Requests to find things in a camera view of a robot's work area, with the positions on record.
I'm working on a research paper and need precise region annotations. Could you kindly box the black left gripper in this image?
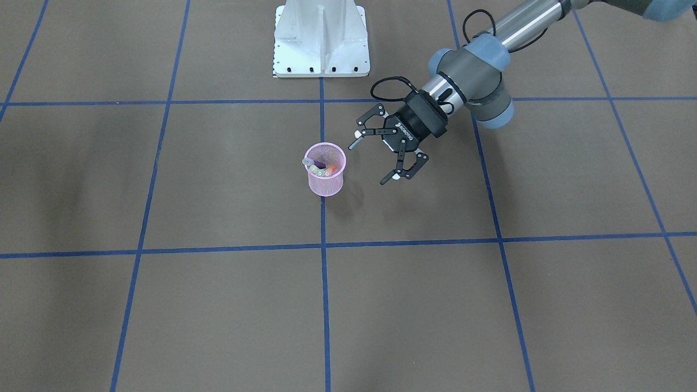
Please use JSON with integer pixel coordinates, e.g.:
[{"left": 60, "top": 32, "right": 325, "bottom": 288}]
[{"left": 348, "top": 90, "right": 449, "bottom": 186}]

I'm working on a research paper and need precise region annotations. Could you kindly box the purple highlighter pen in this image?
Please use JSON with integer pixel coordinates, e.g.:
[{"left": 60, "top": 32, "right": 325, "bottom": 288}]
[{"left": 302, "top": 158, "right": 327, "bottom": 169}]

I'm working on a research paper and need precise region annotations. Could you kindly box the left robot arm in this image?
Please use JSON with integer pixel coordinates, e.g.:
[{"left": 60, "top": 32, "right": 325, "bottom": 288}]
[{"left": 349, "top": 1, "right": 589, "bottom": 185}]

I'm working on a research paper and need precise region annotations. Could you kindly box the brown paper table mat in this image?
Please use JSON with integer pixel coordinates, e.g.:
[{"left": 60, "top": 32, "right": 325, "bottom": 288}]
[{"left": 2, "top": 1, "right": 695, "bottom": 391}]

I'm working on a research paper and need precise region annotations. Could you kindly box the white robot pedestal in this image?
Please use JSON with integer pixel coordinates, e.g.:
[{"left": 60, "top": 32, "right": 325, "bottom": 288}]
[{"left": 272, "top": 1, "right": 371, "bottom": 78}]

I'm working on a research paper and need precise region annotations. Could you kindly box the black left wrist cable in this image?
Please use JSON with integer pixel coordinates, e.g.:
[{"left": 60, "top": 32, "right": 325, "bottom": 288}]
[{"left": 370, "top": 8, "right": 548, "bottom": 104}]

